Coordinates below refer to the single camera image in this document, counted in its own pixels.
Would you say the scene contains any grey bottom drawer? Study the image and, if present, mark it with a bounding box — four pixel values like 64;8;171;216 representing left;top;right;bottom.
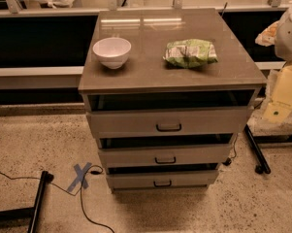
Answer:
106;170;218;190

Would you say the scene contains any grey drawer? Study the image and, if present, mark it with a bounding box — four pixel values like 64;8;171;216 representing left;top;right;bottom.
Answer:
106;170;218;190
98;144;232;168
86;107;253;139

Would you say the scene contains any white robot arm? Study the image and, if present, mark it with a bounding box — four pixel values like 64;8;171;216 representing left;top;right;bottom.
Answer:
255;3;292;123

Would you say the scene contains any grey drawer cabinet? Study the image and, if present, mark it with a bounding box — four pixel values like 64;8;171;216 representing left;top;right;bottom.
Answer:
78;7;268;194

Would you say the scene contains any grey top drawer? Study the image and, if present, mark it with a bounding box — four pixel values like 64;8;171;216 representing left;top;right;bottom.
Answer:
86;107;253;139

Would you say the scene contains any grey middle drawer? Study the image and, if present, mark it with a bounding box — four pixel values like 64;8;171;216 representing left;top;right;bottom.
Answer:
98;144;232;168

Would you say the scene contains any white bowl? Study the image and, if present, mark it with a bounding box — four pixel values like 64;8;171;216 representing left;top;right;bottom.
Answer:
92;37;131;69

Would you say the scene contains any green chip bag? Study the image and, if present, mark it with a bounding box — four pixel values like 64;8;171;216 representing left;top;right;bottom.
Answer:
163;39;218;69

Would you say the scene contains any grey window railing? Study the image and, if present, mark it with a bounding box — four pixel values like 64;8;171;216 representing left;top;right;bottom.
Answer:
0;0;292;89

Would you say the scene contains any blue tape cross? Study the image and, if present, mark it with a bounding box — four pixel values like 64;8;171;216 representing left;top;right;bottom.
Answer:
67;162;91;192

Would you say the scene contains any black left stand leg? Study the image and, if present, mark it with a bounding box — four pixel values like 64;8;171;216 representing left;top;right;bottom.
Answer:
0;171;53;233

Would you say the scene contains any black stand leg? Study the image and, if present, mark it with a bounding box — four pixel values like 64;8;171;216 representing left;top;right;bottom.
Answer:
244;125;271;174
0;171;53;233

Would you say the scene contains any black right stand leg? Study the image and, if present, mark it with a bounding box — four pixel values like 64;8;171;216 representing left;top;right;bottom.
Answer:
244;125;271;174

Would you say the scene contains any black floor cable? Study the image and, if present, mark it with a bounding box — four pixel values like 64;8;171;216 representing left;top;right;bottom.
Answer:
0;164;115;233

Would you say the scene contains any black right cable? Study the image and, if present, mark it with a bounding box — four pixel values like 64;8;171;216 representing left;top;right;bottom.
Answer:
222;97;266;167

